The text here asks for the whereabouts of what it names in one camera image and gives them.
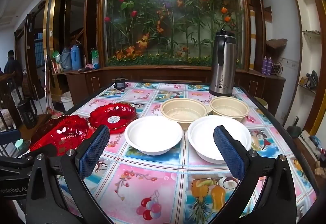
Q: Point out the mint round object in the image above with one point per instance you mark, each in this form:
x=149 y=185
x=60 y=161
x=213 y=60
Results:
x=19 y=143

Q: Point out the glass flower display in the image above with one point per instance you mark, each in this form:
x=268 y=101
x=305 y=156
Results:
x=175 y=25

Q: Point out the green packet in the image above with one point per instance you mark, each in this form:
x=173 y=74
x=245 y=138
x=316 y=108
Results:
x=56 y=57

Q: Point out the blue thermos flask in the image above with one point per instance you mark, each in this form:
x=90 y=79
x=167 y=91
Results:
x=76 y=57

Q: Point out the green carton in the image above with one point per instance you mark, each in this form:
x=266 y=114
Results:
x=95 y=59

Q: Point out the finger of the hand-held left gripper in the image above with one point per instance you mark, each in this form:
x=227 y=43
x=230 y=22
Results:
x=48 y=148

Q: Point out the white paper bowl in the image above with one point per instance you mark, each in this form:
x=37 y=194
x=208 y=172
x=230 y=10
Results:
x=201 y=134
x=152 y=132

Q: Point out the beige ribbed plastic bowl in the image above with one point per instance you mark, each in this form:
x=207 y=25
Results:
x=229 y=109
x=183 y=112

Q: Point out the white bucket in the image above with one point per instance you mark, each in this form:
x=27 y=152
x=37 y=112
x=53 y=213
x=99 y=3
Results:
x=67 y=101

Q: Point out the dark green figurine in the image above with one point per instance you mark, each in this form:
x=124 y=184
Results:
x=293 y=129

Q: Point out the red scalloped glass plate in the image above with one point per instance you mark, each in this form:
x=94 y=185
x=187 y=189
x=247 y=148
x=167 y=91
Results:
x=61 y=132

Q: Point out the pink cloth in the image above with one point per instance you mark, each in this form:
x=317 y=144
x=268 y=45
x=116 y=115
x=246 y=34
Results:
x=87 y=67

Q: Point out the stainless steel thermos jug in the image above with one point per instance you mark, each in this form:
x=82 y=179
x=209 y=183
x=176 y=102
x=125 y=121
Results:
x=222 y=66

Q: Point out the purple spray can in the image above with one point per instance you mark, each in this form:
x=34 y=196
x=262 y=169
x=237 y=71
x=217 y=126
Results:
x=264 y=66
x=269 y=67

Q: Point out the mop pole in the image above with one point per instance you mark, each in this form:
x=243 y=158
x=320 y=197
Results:
x=46 y=86

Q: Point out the red scalloped plate with label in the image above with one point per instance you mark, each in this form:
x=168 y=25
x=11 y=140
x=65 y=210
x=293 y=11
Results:
x=112 y=114

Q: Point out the printed tablecloth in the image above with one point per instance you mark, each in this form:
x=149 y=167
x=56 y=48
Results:
x=158 y=183

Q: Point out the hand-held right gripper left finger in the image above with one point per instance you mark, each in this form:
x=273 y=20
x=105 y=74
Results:
x=94 y=150

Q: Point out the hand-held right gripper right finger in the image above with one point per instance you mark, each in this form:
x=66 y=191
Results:
x=228 y=152

